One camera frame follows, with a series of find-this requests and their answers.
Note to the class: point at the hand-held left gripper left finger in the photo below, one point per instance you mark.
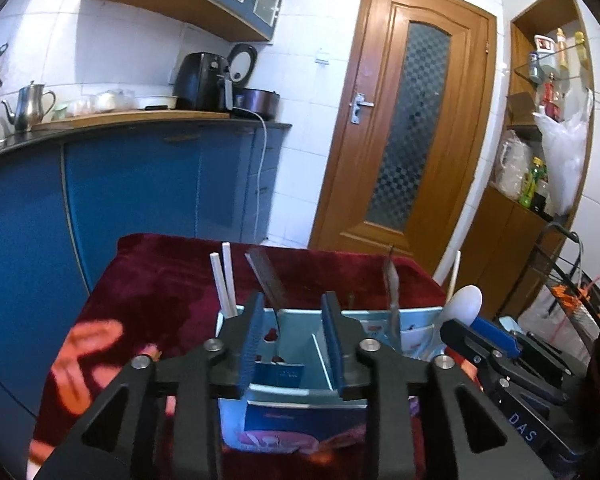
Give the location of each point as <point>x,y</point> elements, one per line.
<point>250,345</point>

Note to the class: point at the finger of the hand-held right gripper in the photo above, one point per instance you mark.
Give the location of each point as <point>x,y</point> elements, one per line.
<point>495,332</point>
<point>467,340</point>

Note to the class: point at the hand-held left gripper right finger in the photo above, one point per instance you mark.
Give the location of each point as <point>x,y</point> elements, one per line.
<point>334,345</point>

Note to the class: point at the white plastic spoon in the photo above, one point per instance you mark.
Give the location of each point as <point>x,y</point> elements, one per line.
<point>462,305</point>

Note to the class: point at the light blue utensil holder box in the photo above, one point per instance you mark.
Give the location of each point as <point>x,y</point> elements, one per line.
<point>300,330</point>

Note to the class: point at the pale wooden chopstick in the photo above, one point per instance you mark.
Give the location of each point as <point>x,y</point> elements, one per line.
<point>454,280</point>

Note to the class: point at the metal fork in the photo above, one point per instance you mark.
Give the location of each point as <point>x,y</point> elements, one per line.
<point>270,280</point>

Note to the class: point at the metal table knife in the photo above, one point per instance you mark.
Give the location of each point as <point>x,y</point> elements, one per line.
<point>392,300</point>

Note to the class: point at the light blue plastic box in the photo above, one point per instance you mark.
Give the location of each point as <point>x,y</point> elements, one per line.
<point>510,322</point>

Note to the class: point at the wooden shelf unit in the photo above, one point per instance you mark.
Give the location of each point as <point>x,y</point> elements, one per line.
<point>505,240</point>

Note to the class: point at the red and pink printed blanket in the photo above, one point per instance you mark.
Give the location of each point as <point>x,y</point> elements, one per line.
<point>155,285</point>

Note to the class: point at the black metal cart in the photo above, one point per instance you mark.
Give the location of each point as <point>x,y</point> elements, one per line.
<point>580,255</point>

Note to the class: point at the green bottle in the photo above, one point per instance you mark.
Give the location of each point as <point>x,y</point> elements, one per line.
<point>531,185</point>

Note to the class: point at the brown wooden door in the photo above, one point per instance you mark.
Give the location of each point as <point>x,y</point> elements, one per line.
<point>360,185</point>

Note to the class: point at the white plastic jug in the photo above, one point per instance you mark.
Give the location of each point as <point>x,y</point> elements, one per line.
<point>512,170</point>

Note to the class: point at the white plastic bag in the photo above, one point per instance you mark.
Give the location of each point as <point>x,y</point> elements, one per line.
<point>565,160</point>

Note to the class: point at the blue kitchen base cabinets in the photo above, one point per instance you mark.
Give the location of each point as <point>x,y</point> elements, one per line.
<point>130,185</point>

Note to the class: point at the red bottle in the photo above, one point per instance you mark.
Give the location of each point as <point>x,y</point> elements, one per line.
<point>555,97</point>

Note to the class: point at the dark rice cooker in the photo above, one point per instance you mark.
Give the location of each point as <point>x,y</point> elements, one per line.
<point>257,102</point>

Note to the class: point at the wooden cutting board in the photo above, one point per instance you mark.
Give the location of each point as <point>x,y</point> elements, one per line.
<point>130,117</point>

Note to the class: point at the white dish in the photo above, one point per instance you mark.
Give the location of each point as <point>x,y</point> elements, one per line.
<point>157,102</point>

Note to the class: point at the black air fryer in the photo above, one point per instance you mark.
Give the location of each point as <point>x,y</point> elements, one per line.
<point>200,82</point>

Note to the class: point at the group of glass cups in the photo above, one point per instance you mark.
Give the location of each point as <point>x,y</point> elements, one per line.
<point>107,101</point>

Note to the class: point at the red and white jar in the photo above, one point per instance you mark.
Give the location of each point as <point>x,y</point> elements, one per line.
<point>543,50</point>

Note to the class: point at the yellow bottle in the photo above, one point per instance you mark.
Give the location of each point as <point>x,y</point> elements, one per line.
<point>579,47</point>
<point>560,50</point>

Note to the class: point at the steel kettle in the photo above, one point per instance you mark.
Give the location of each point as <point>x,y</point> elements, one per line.
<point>30,107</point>

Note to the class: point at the white light switch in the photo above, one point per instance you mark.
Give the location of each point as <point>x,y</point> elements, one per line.
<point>322,56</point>

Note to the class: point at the blue and wood wall cabinet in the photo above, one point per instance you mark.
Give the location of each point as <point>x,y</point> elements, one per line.
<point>170,0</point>

